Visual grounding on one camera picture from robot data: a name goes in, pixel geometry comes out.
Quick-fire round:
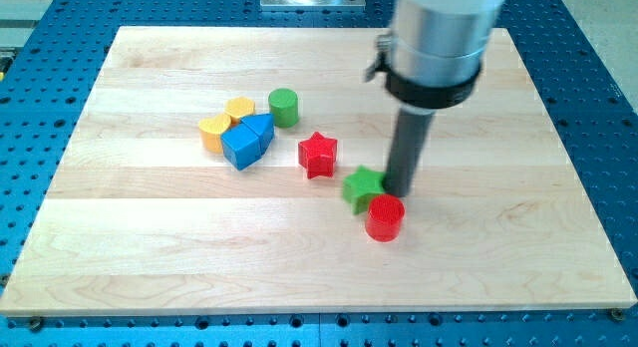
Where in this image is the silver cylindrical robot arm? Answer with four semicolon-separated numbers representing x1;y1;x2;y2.
365;0;504;114

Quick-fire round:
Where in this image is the red star block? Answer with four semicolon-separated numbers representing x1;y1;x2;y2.
298;132;338;179

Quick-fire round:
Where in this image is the green star block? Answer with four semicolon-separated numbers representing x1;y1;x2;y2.
341;166;385;215

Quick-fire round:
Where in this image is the blue triangular prism block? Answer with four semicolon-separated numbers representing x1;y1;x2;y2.
240;113;274;155

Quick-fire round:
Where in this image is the green cylinder block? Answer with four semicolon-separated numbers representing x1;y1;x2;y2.
268;88;299;128

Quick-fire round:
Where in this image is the red cylinder block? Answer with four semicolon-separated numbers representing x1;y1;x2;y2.
365;194;406;242

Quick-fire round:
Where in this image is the blue cube block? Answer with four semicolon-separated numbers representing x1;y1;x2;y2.
220;124;262;171

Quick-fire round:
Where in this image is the yellow hexagon block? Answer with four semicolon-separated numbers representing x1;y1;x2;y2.
224;97;256;125

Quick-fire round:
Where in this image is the light wooden board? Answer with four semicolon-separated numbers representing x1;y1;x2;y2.
1;26;636;317

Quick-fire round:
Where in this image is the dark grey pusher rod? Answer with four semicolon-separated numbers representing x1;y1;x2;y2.
383;106;435;197

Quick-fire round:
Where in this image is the yellow half-round block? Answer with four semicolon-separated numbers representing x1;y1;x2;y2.
197;113;232;154

